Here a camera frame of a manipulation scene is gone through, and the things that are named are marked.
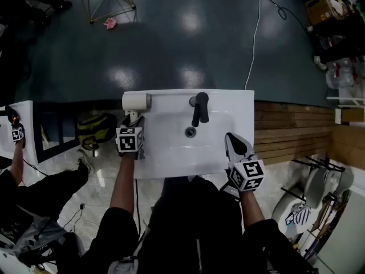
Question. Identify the person's right forearm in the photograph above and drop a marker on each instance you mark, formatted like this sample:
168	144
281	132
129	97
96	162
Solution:
252	210

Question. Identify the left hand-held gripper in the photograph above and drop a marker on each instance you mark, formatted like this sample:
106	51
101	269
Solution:
129	140

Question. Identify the person's black clothing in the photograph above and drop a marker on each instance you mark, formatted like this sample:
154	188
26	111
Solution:
194	233

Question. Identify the beige hair dryer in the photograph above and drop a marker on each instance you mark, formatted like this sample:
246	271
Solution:
135	101

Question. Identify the wooden slatted platform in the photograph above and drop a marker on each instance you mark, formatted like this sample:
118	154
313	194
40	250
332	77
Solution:
291	133

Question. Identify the yellow and black backpack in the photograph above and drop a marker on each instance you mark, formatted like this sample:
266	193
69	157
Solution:
94	130

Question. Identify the brown cardboard box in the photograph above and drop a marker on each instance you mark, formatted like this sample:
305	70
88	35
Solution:
322	7

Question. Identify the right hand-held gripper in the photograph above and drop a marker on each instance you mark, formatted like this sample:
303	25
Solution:
248	175

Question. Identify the black metal frame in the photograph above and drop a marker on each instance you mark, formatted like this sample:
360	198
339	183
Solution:
57	133

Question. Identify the person's left forearm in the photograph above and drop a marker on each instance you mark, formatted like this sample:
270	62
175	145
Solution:
122	184

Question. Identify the pink cloth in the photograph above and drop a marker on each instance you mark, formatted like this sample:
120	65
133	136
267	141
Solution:
110	23

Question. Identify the black faucet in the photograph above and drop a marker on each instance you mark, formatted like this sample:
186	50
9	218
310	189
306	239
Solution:
201	107

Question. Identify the striped black white cloth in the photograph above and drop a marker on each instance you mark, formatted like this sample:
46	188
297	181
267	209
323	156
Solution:
300	213

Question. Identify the grey round-back chair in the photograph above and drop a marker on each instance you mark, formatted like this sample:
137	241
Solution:
316	181

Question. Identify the white sink basin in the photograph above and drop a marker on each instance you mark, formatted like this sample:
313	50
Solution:
171	158

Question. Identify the clear water bottles pack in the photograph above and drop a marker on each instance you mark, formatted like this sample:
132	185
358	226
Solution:
340	73

